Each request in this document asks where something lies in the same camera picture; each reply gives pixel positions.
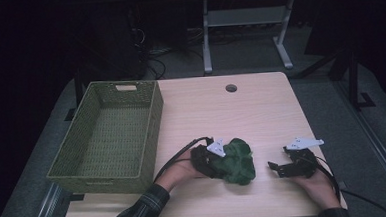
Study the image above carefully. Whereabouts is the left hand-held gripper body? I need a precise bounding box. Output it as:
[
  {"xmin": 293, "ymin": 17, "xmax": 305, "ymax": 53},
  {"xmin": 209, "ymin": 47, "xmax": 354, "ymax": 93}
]
[{"xmin": 189, "ymin": 136, "xmax": 229, "ymax": 182}]

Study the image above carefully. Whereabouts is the person's right hand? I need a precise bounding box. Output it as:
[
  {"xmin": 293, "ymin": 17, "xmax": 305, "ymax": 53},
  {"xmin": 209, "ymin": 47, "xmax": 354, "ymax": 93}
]
[{"xmin": 288, "ymin": 167, "xmax": 343, "ymax": 214}]

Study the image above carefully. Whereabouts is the bundle of floor cables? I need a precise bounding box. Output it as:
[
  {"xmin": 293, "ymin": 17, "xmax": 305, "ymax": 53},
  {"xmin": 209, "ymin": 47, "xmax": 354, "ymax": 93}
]
[{"xmin": 141, "ymin": 24, "xmax": 207, "ymax": 81}]

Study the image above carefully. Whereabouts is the person's left hand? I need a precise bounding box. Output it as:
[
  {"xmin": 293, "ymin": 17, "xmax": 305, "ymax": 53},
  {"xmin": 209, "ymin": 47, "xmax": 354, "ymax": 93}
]
[{"xmin": 152, "ymin": 153, "xmax": 207, "ymax": 194}]

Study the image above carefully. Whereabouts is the aluminium floor rail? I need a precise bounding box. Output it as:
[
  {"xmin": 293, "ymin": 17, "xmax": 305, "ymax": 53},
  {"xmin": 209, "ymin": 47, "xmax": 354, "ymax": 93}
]
[
  {"xmin": 333, "ymin": 77, "xmax": 386, "ymax": 213},
  {"xmin": 26, "ymin": 181, "xmax": 65, "ymax": 217}
]

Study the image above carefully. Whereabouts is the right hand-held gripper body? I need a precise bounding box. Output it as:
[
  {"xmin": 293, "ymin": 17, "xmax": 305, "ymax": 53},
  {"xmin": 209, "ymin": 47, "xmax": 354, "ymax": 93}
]
[{"xmin": 282, "ymin": 135, "xmax": 327, "ymax": 181}]

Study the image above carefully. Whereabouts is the dark green cloth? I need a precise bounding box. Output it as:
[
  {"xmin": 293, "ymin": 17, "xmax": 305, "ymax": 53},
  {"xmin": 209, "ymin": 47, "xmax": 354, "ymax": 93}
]
[{"xmin": 215, "ymin": 136, "xmax": 258, "ymax": 188}]

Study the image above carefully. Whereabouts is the green woven basket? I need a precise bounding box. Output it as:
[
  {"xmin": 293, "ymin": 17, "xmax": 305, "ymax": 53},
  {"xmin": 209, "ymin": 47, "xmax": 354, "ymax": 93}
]
[{"xmin": 42, "ymin": 77, "xmax": 169, "ymax": 198}]

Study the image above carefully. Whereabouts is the black metal stand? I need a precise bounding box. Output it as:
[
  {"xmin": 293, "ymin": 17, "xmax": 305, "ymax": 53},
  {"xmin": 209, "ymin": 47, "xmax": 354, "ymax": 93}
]
[{"xmin": 326, "ymin": 43, "xmax": 377, "ymax": 113}]

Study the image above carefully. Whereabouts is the left hand-held gripper black cable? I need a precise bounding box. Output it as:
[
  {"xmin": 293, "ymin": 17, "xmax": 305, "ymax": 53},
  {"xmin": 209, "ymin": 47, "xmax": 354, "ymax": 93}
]
[{"xmin": 151, "ymin": 135, "xmax": 218, "ymax": 184}]

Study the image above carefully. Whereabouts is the grey metal table frame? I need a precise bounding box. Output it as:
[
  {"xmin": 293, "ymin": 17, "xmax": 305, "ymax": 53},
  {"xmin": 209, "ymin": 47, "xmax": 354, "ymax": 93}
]
[{"xmin": 199, "ymin": 0, "xmax": 300, "ymax": 76}]

